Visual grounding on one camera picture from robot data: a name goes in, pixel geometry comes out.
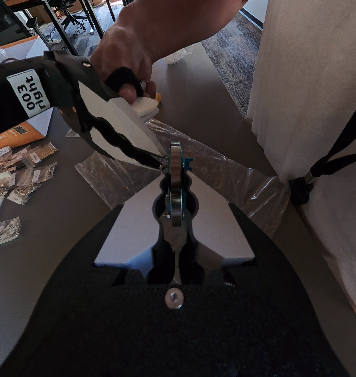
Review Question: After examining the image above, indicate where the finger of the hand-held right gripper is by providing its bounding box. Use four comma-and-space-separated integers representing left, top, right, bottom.
89, 127, 164, 170
78, 81, 165, 158

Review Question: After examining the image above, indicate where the orange and white cardboard box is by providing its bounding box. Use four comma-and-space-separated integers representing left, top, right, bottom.
0, 35, 55, 156

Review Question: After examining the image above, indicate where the person's right hand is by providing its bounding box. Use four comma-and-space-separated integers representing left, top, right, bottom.
89, 17, 158, 103

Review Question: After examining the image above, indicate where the blue disc with bearing ring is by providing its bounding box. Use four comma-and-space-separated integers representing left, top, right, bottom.
160, 142, 194, 227

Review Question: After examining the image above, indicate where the black monitor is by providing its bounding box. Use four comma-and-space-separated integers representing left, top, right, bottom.
0, 0, 31, 45

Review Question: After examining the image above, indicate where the person's right forearm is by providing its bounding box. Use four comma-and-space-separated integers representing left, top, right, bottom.
120, 0, 246, 64

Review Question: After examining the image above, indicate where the pile of small hardware bags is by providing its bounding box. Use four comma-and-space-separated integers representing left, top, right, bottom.
0, 143, 59, 250

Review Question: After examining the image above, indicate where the black metal table frame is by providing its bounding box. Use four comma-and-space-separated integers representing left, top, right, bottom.
16, 0, 108, 56

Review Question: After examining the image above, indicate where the black star chair base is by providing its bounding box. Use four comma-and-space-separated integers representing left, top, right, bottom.
58, 10, 90, 34

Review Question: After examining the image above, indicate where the grey desk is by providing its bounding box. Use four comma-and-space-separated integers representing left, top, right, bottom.
0, 44, 356, 377

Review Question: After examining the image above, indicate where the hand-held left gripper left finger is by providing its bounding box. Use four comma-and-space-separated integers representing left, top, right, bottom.
94, 173, 175, 285

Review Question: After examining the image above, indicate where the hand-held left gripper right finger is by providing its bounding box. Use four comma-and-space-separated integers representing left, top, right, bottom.
179, 170, 255, 285

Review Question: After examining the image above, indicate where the black lanyard strap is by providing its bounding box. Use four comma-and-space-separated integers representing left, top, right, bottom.
288, 97, 356, 207

